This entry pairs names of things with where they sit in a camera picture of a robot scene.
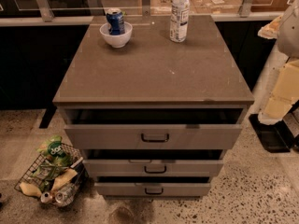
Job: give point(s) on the blue pepsi can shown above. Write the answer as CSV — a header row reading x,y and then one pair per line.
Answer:
x,y
115,21

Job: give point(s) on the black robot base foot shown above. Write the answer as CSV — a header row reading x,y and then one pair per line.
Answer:
x,y
274,138

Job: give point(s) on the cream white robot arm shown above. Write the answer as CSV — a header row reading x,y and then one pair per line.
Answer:
x,y
285,94

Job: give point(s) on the white ceramic bowl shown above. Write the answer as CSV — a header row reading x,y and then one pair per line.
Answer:
x,y
116,41

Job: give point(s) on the silver crushed can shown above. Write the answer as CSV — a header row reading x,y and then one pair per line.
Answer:
x,y
65,195

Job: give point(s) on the grey drawer cabinet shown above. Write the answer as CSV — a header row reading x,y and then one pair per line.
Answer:
x,y
152,72

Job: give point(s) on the top grey drawer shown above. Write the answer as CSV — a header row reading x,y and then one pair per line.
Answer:
x,y
189,128

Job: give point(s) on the grey drawer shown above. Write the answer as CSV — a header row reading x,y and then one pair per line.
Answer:
x,y
169,163
189,128
150,186

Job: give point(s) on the middle grey drawer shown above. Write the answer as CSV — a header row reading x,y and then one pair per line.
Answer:
x,y
169,163

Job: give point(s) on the bottom grey drawer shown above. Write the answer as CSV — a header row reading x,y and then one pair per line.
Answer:
x,y
150,186

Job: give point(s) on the clear plastic bottle white label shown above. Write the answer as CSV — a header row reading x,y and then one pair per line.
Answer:
x,y
179,20

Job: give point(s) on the green snack bag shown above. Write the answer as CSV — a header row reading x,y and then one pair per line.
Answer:
x,y
53,151

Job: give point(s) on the yellow snack packet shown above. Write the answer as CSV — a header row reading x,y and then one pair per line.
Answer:
x,y
30,189

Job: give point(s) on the black wire basket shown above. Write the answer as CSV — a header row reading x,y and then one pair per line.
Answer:
x,y
49,178

